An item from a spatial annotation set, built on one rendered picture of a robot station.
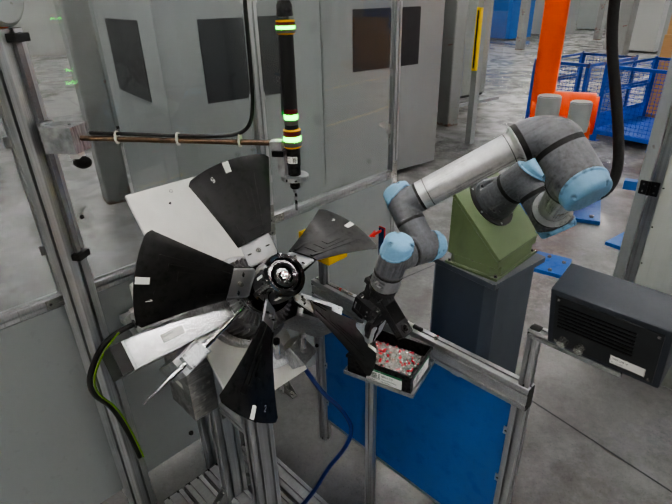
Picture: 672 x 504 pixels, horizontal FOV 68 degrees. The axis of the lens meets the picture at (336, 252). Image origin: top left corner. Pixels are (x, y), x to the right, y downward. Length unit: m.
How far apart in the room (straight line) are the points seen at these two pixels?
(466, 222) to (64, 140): 1.21
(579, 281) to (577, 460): 1.43
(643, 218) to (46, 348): 2.58
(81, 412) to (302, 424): 1.01
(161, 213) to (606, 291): 1.18
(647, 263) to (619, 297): 1.59
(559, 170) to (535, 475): 1.57
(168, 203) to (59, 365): 0.74
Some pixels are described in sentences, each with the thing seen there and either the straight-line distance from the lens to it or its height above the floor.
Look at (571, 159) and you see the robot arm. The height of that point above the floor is 1.52.
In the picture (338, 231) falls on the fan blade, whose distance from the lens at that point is 1.50.
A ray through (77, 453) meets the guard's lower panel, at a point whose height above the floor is 0.35.
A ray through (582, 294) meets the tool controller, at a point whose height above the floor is 1.23.
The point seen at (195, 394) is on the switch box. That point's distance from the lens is 1.73.
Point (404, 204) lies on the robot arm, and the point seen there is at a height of 1.38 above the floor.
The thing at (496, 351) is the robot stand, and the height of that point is 0.67.
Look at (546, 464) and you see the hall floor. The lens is 2.56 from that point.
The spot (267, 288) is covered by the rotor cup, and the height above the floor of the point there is 1.21.
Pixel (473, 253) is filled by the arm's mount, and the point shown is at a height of 1.07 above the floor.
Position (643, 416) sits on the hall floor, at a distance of 2.96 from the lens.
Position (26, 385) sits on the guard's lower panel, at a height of 0.73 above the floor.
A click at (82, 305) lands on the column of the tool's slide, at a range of 1.74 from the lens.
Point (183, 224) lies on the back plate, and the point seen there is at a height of 1.26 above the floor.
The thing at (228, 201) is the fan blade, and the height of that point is 1.37.
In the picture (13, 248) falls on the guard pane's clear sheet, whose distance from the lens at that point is 1.80.
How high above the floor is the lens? 1.86
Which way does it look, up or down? 27 degrees down
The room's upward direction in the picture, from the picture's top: 1 degrees counter-clockwise
